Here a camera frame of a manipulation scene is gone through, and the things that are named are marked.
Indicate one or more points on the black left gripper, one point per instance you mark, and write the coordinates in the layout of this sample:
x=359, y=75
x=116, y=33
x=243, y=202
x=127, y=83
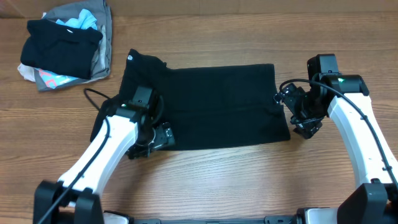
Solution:
x=164, y=135

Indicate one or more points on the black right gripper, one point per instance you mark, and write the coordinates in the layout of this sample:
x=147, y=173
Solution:
x=290, y=94

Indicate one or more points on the black t-shirt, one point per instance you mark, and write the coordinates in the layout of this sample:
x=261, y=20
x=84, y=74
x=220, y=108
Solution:
x=208, y=107

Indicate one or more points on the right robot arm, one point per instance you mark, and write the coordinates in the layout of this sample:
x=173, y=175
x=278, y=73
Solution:
x=346, y=101

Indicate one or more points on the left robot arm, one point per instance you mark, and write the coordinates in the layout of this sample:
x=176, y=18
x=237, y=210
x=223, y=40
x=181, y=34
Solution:
x=130, y=128

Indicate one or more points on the folded grey shirt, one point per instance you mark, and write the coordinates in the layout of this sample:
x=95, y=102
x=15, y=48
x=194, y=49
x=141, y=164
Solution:
x=100, y=66

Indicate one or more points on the blue garment with red print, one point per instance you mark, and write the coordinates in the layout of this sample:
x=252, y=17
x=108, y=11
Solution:
x=52, y=80

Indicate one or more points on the folded black shirt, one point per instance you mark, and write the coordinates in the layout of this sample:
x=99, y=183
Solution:
x=60, y=49

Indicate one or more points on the light blue garment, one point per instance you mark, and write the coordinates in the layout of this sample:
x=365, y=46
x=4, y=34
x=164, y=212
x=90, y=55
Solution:
x=84, y=21

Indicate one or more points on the white folded garment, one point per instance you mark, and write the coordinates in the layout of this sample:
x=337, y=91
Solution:
x=27, y=72

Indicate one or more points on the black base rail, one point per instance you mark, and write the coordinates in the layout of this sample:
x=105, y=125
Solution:
x=273, y=219

